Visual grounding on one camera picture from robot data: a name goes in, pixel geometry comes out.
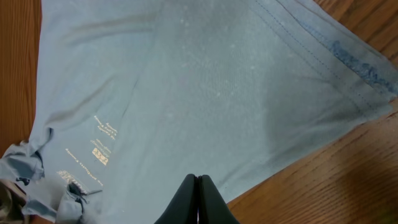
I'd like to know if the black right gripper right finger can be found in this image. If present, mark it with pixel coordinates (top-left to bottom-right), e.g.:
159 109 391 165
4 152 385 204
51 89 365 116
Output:
198 175 239 224

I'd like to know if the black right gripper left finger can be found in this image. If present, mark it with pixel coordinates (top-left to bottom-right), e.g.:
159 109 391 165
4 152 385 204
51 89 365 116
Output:
155 174 198 224

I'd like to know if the light blue printed t-shirt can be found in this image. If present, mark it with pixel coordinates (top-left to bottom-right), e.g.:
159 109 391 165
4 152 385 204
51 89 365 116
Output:
1 0 397 223

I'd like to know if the folded grey garment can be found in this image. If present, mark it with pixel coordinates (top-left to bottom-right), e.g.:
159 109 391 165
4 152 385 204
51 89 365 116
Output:
1 180 30 224

